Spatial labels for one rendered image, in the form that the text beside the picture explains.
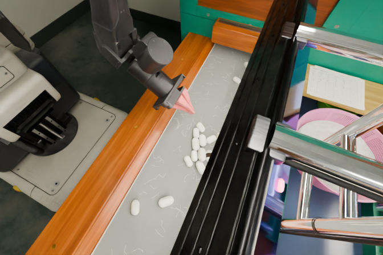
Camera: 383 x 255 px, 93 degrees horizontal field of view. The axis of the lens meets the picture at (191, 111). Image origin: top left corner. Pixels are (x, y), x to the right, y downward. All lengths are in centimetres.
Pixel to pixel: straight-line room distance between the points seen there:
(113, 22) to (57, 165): 96
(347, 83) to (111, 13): 73
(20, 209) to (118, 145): 114
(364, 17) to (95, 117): 127
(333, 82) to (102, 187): 77
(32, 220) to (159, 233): 114
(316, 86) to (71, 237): 79
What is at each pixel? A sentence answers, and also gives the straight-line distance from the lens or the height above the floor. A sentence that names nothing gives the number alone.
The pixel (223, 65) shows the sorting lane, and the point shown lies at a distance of 74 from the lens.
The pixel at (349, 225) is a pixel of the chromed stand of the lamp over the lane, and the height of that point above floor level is 98.
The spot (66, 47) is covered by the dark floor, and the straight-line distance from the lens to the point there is 236.
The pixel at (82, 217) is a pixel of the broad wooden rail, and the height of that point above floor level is 77.
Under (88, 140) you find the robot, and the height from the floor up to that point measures 28.
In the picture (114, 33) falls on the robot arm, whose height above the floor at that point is 103.
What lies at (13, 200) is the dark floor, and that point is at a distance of 167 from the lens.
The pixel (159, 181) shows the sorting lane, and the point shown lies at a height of 74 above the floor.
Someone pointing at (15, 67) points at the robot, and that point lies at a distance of 80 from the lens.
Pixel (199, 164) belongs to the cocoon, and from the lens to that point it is 50.
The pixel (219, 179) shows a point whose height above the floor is 108.
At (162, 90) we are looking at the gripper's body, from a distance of 44.
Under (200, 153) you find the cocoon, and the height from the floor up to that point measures 76.
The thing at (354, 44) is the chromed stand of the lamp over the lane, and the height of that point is 112.
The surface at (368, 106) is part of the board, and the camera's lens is 78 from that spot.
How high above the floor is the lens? 125
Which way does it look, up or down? 59 degrees down
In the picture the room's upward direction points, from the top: straight up
